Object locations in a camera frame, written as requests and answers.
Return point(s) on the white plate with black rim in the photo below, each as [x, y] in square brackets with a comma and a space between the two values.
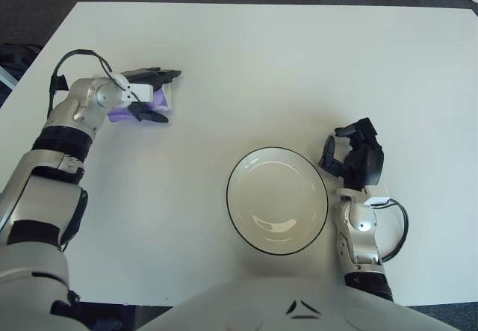
[276, 196]

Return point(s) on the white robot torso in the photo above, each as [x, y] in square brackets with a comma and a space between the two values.
[261, 305]

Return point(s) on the purple tissue paper pack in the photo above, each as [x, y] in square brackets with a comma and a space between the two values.
[119, 115]

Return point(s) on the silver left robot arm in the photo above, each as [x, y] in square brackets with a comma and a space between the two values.
[74, 110]

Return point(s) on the pale grey slanted bar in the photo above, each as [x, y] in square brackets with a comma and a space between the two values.
[5, 78]

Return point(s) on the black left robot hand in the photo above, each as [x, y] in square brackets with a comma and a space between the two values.
[149, 76]

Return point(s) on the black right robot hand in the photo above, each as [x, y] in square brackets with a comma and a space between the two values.
[367, 159]

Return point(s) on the dark bag on floor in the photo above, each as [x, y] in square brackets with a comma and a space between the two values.
[16, 60]

